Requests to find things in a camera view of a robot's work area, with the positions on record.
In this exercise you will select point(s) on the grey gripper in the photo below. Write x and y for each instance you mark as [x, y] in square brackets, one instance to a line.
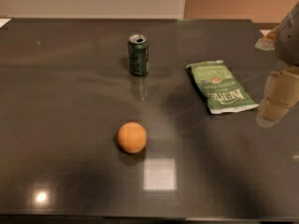
[288, 46]

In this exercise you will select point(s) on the green jalapeno chip bag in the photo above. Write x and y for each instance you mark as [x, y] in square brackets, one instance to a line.
[221, 90]

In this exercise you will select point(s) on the green soda can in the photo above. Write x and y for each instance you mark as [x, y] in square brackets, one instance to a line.
[138, 51]

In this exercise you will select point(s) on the orange ball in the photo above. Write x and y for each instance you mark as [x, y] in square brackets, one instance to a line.
[132, 137]

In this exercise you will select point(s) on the white paper sheet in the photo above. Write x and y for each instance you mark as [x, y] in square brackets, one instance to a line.
[3, 22]

